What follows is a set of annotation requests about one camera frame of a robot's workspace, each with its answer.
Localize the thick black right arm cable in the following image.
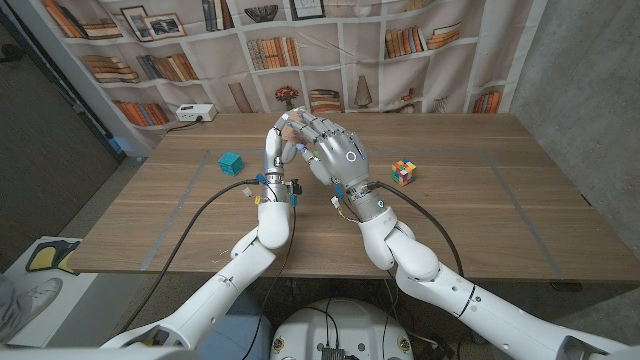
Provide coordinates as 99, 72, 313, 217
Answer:
369, 180, 466, 279

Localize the printed bookshelf backdrop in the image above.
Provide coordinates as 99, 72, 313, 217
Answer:
37, 0, 549, 151

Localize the white power strip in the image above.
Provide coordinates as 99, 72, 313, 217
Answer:
175, 103, 218, 123

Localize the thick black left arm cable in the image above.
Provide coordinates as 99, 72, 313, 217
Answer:
119, 179, 264, 334

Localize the grey table leg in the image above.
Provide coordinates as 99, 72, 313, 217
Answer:
464, 319, 489, 346

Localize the yellow black floor sign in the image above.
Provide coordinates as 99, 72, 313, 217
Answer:
24, 238, 84, 275

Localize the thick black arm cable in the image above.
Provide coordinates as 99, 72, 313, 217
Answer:
119, 179, 264, 334
369, 180, 466, 279

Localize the white sneaker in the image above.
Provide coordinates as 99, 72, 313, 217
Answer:
14, 277, 64, 321

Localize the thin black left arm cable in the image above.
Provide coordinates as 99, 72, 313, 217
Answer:
239, 207, 299, 360

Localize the teal cube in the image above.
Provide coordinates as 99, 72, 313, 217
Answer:
217, 151, 245, 177

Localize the black power strip cable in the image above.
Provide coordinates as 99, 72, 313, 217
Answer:
166, 117, 204, 134

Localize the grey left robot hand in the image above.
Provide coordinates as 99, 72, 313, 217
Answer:
263, 110, 299, 177

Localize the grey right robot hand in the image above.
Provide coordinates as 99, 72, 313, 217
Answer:
287, 107, 372, 191

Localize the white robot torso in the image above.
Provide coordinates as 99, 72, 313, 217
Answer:
269, 298, 414, 360

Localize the blue tape piece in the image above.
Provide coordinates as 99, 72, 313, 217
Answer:
105, 135, 132, 155

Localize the multicolour Rubik's cube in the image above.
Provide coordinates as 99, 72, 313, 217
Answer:
390, 158, 418, 187

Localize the tan adhesive wrap roll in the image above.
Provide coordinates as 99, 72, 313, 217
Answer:
280, 112, 306, 146

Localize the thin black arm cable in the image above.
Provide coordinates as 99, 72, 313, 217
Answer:
380, 272, 401, 360
239, 207, 299, 360

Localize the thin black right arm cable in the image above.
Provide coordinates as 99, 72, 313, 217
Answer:
380, 272, 401, 360

